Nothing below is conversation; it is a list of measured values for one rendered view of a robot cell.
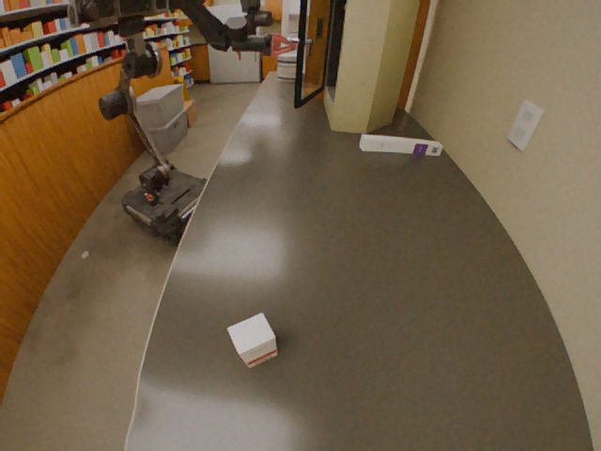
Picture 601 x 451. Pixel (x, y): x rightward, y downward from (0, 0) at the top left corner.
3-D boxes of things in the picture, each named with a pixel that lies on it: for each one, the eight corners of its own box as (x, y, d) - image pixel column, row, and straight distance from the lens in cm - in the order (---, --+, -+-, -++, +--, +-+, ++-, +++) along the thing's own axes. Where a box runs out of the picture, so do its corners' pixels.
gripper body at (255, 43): (272, 33, 91) (251, 32, 91) (269, 36, 80) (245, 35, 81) (271, 51, 91) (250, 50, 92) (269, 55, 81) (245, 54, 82)
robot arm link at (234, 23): (223, 31, 95) (211, 48, 90) (218, 7, 87) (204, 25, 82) (254, 38, 90) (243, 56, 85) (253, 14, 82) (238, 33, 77)
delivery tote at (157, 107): (188, 108, 325) (183, 83, 317) (166, 127, 274) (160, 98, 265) (160, 111, 344) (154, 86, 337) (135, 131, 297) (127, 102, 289)
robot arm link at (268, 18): (254, 2, 123) (241, 0, 116) (276, 1, 117) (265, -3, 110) (253, 27, 122) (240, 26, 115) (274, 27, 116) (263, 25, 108)
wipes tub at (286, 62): (300, 78, 152) (301, 54, 150) (300, 83, 139) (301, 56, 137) (278, 77, 152) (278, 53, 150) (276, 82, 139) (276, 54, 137)
